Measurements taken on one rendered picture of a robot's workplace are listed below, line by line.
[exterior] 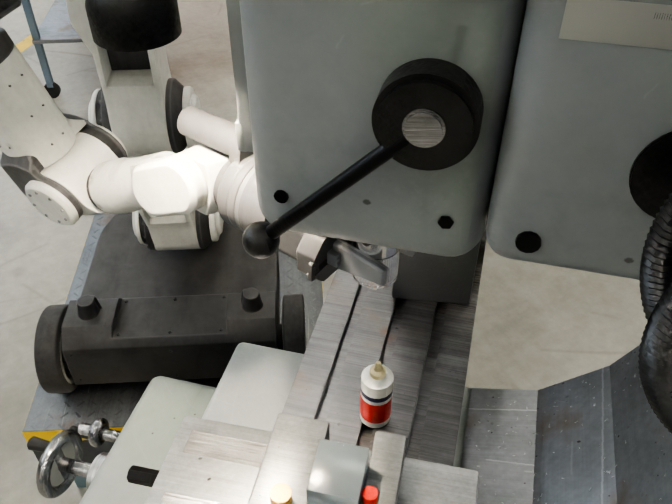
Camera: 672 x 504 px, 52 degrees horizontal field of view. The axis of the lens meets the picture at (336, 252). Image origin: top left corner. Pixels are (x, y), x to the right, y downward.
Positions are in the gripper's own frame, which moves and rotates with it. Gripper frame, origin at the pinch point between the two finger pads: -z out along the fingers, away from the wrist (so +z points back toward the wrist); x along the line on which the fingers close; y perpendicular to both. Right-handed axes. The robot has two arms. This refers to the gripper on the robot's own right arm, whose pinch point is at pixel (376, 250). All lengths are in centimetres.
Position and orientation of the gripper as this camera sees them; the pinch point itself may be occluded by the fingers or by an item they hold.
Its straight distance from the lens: 68.6
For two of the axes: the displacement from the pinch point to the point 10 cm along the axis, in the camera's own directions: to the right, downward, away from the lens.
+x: 5.9, -5.3, 6.1
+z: -8.1, -4.0, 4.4
